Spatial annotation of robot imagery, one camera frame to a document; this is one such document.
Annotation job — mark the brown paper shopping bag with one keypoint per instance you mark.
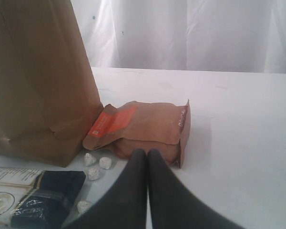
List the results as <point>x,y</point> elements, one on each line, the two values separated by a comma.
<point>48,96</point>

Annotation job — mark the dark blue noodle packet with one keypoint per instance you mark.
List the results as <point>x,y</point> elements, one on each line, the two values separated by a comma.
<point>37,199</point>

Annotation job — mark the brown pouch with orange label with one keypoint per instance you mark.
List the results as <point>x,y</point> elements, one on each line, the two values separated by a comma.
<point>162,126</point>

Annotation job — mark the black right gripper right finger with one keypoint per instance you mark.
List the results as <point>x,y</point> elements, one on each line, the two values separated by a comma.
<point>173,206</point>

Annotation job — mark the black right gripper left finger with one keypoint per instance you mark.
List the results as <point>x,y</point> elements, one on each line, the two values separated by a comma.
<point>124,205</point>

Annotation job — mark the white candy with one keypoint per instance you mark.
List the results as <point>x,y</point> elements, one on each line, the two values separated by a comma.
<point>105,163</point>
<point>94,174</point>
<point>83,206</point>
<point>89,159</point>

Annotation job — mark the white backdrop curtain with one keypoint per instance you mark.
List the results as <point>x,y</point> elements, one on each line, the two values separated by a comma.
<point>198,35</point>

